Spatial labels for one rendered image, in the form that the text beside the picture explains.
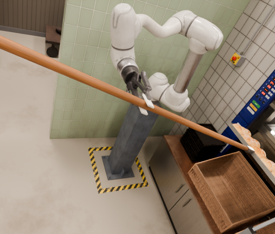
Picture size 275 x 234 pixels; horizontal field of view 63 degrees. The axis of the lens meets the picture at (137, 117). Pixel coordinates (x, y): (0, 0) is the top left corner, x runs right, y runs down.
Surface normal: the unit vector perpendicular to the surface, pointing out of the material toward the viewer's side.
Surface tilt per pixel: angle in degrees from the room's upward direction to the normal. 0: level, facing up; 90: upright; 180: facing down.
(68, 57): 90
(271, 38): 90
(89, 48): 90
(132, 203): 0
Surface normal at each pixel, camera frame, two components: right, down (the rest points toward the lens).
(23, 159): 0.33, -0.72
